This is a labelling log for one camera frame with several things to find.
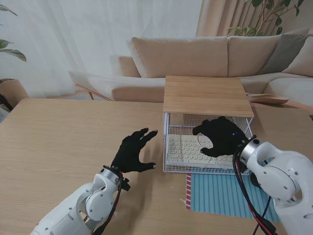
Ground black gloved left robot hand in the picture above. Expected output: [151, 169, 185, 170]
[109, 127, 158, 174]

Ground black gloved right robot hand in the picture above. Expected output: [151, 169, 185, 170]
[192, 116, 248, 159]

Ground cream round-key keyboard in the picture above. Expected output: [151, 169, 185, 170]
[167, 134, 236, 170]

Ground white wire mesh drawer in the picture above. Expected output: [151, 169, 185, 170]
[162, 112, 254, 176]

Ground blue striped red-bordered mouse pad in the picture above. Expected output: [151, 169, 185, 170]
[185, 156, 282, 224]

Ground shallow wooden tray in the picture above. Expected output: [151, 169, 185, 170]
[246, 93, 290, 105]

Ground white lounge chair wooden legs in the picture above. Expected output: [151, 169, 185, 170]
[68, 70, 118, 101]

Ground beige fabric sofa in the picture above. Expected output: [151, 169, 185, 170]
[112, 28, 313, 102]

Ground grey sofa cushion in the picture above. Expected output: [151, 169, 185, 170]
[259, 33, 313, 75]

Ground light beige sofa cushion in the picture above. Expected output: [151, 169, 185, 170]
[282, 36, 313, 78]

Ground tall green leafy plant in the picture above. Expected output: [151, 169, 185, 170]
[227, 0, 301, 37]

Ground beige pleated curtain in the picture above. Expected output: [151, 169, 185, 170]
[195, 0, 313, 37]

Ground sheer white curtain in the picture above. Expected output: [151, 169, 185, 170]
[0, 0, 203, 98]

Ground broad-leaf green plant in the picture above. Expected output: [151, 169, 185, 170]
[0, 3, 27, 63]

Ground wooden-topped tabletop organizer frame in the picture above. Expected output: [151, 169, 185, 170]
[162, 75, 255, 142]

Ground left arm black red cable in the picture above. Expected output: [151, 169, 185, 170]
[94, 168, 124, 235]

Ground arm black red cable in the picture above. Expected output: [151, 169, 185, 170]
[94, 168, 124, 235]
[232, 146, 278, 235]

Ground right arm black red cable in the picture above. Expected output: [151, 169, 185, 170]
[232, 146, 278, 235]

